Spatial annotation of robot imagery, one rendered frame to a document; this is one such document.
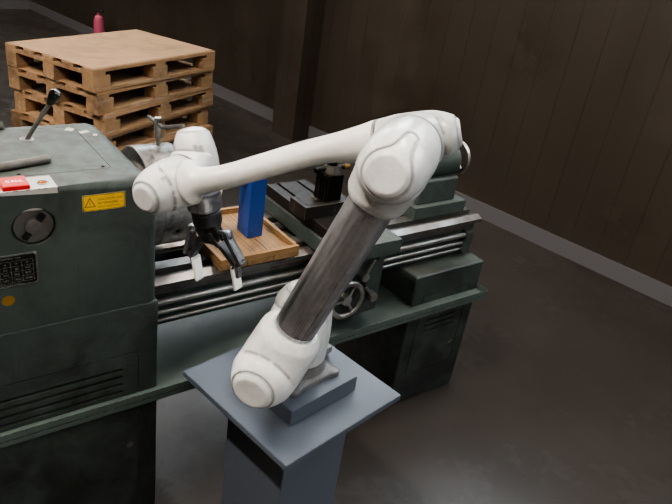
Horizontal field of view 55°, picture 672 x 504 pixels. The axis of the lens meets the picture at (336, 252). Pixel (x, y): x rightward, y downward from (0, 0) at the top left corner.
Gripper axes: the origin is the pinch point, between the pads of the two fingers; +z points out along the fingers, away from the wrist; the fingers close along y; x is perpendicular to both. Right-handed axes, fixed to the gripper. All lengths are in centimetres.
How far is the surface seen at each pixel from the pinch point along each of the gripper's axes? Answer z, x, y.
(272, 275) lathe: 23, 44, -18
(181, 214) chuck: -9.8, 14.7, -25.3
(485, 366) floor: 121, 155, 21
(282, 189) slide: 4, 75, -34
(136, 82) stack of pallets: -8, 188, -235
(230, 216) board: 9, 55, -44
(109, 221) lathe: -17.9, -11.5, -23.9
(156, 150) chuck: -27.5, 18.5, -35.0
